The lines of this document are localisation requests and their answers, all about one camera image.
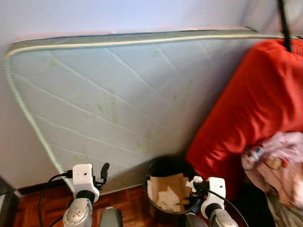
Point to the grey robot right leg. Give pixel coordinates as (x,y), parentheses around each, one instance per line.
(194,221)

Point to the brown cardboard piece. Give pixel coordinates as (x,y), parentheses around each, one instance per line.
(175,184)

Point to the black trash bin blue rim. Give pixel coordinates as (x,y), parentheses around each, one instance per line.
(163,165)

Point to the beige floral bed sheet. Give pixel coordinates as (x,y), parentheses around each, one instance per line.
(284,215)

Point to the pink cartoon print blanket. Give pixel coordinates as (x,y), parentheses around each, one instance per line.
(279,165)

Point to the red cushion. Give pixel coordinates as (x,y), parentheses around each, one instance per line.
(255,104)

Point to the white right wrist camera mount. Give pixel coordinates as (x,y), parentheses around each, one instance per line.
(215,189)

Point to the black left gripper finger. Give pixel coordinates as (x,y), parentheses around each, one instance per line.
(105,170)

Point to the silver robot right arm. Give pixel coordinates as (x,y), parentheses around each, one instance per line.
(220,218)

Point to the grey robot leg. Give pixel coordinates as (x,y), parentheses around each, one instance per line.
(194,221)
(111,218)

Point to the white paper waste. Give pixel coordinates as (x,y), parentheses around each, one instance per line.
(168,201)

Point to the grey robot left leg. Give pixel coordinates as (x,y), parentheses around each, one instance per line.
(111,218)

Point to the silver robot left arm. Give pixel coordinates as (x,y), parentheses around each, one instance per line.
(78,215)

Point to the white paper scrap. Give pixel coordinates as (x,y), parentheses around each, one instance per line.
(195,180)

